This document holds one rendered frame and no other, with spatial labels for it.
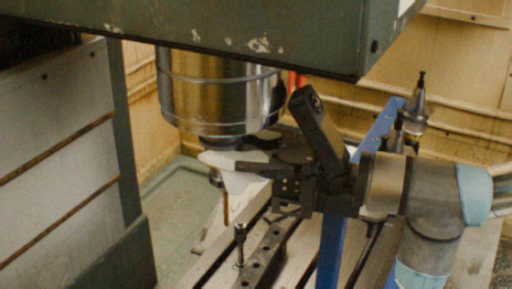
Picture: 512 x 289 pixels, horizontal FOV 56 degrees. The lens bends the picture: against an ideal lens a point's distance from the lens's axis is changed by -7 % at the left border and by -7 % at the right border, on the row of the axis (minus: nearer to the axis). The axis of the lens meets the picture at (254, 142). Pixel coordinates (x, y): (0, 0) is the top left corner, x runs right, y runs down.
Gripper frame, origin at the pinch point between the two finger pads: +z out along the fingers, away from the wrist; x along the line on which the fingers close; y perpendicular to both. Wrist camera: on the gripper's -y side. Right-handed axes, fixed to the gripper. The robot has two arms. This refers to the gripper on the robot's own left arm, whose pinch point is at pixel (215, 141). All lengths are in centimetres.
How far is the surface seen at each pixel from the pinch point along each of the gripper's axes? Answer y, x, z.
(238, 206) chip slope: 69, 75, 20
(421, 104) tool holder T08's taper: 14, 52, -29
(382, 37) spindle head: -19.7, -11.0, -19.7
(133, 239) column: 55, 35, 37
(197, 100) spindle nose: -9.6, -8.0, -1.0
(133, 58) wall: 28, 92, 64
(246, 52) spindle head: -17.9, -14.1, -8.2
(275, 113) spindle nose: -6.5, -2.6, -8.4
